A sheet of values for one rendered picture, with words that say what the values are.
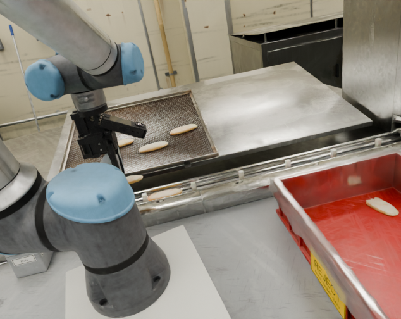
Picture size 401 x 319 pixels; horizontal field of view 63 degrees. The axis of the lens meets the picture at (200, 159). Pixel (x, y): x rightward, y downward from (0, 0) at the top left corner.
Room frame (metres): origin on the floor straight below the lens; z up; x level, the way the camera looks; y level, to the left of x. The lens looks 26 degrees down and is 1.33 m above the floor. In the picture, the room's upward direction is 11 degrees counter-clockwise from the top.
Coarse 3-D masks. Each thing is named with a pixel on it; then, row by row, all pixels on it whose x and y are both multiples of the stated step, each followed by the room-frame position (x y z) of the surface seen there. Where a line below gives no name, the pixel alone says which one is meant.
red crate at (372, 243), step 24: (384, 192) 0.66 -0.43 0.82; (312, 216) 0.62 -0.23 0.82; (336, 216) 0.61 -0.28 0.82; (360, 216) 0.59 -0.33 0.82; (384, 216) 0.58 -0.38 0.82; (336, 240) 0.53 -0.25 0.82; (360, 240) 0.52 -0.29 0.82; (384, 240) 0.51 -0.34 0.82; (360, 264) 0.46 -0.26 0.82; (384, 264) 0.45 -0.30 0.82; (384, 288) 0.40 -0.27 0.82
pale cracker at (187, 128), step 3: (183, 126) 1.11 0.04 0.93; (186, 126) 1.11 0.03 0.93; (189, 126) 1.10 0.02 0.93; (192, 126) 1.10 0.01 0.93; (195, 126) 1.10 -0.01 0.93; (174, 129) 1.10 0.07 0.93; (177, 129) 1.09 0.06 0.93; (180, 129) 1.09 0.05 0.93; (183, 129) 1.09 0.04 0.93; (186, 129) 1.09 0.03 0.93; (189, 129) 1.09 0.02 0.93; (192, 129) 1.09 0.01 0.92; (171, 132) 1.08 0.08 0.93; (174, 132) 1.08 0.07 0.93; (177, 132) 1.08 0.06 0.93; (180, 132) 1.08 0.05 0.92; (183, 132) 1.08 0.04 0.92
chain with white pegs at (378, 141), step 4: (376, 140) 0.86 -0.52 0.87; (380, 140) 0.85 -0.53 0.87; (376, 144) 0.85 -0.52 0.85; (380, 144) 0.85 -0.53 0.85; (332, 152) 0.84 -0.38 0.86; (336, 152) 0.84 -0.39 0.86; (332, 156) 0.84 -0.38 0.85; (288, 160) 0.83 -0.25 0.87; (288, 164) 0.83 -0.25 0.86; (240, 172) 0.82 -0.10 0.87; (240, 176) 0.81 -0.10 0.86; (192, 184) 0.80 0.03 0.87; (192, 188) 0.80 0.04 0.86; (196, 188) 0.80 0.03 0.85; (144, 196) 0.79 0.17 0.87; (144, 200) 0.79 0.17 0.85; (148, 200) 0.80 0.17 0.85
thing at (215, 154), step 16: (160, 96) 1.39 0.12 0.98; (176, 96) 1.39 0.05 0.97; (192, 96) 1.35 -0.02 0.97; (112, 112) 1.34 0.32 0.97; (128, 112) 1.32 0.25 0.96; (144, 112) 1.29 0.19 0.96; (144, 144) 1.05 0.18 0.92; (192, 144) 1.00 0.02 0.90; (64, 160) 1.04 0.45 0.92; (144, 160) 0.96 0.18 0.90; (192, 160) 0.91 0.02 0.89
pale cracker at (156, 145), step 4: (148, 144) 1.03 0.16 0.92; (152, 144) 1.02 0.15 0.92; (156, 144) 1.02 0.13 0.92; (160, 144) 1.02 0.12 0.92; (164, 144) 1.02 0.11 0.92; (140, 148) 1.02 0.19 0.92; (144, 148) 1.01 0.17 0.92; (148, 148) 1.01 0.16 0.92; (152, 148) 1.01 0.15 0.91; (156, 148) 1.01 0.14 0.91; (160, 148) 1.01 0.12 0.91; (140, 152) 1.01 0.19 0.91; (144, 152) 1.00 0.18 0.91
